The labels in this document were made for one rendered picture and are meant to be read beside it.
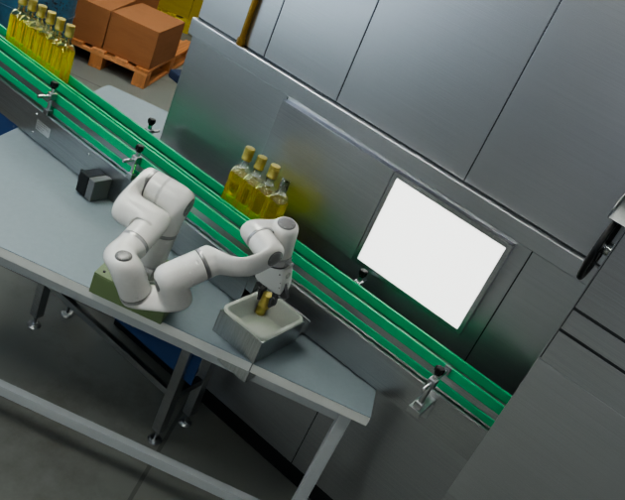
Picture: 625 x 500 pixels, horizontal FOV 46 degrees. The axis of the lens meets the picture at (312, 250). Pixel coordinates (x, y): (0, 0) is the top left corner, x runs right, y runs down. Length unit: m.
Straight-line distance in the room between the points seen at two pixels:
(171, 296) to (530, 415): 0.95
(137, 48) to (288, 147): 3.59
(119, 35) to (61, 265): 3.88
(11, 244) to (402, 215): 1.19
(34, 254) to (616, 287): 1.61
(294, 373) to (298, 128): 0.81
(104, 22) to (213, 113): 3.40
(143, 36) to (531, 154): 4.21
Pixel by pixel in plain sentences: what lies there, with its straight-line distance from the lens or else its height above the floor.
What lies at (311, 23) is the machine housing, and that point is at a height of 1.58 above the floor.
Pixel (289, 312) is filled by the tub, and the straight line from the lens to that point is 2.34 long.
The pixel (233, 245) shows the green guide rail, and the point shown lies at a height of 0.91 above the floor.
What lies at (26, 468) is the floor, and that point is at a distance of 2.76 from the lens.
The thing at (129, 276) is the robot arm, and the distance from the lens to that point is 1.93.
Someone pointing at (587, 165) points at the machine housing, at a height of 1.62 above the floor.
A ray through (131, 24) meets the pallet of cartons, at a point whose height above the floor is 0.42.
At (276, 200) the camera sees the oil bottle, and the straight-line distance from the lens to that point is 2.40.
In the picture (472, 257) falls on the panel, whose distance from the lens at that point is 2.28.
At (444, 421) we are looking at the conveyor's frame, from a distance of 2.27.
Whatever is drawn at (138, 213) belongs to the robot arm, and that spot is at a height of 1.07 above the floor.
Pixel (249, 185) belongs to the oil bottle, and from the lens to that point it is 2.46.
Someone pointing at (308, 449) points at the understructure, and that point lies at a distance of 2.87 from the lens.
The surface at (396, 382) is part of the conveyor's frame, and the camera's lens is 2.30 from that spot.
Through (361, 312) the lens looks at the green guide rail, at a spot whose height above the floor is 0.94.
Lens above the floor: 2.06
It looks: 27 degrees down
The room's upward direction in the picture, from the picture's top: 24 degrees clockwise
